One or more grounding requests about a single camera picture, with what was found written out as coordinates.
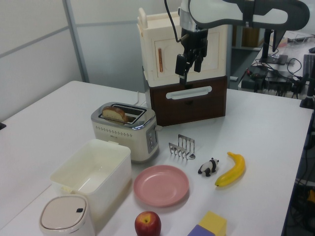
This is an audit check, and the white drawer handle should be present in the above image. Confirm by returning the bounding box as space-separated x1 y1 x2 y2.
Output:
165 86 213 100

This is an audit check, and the black keyboard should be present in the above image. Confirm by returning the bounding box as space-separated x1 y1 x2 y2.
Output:
303 54 315 82

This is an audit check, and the metal toast rack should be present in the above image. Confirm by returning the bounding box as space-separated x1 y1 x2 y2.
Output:
168 134 197 162

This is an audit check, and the yellow foam cube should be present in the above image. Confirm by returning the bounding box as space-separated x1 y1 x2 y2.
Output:
198 210 228 236

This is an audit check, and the copper cabinet door handle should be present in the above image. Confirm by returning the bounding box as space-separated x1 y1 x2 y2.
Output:
157 47 164 73

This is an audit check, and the black clamp post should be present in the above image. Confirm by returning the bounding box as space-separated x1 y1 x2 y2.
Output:
299 73 315 110

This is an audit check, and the white toaster power cord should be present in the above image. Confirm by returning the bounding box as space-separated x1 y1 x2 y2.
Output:
132 90 149 108

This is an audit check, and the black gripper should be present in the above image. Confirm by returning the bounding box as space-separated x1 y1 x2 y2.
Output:
175 28 209 85

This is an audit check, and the black monitor stand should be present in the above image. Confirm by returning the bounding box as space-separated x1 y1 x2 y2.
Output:
258 27 289 65

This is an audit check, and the pink plate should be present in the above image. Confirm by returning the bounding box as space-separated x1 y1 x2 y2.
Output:
133 164 190 208

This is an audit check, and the panda toy figure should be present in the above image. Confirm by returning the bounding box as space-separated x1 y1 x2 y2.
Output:
197 157 221 178

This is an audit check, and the white plastic storage box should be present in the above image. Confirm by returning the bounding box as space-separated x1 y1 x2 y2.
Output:
49 139 132 205

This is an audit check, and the cream toy cabinet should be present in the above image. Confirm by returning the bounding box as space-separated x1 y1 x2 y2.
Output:
136 7 227 88

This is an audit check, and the yellow banana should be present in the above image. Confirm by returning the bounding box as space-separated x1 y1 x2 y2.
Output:
215 151 246 190

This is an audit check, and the red apple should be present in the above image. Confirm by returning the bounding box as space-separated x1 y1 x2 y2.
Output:
134 210 162 236

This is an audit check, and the brown wooden drawer unit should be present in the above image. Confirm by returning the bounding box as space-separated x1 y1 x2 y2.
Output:
142 66 228 127

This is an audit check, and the cream and chrome toaster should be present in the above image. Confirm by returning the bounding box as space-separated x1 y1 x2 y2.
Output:
90 101 157 164

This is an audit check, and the small cream lidded bin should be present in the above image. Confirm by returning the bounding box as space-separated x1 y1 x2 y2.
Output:
38 194 95 236

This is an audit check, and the toasted bread slice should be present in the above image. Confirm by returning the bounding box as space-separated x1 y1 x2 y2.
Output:
102 105 129 123

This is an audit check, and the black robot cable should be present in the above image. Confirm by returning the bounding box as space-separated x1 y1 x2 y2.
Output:
163 0 184 44

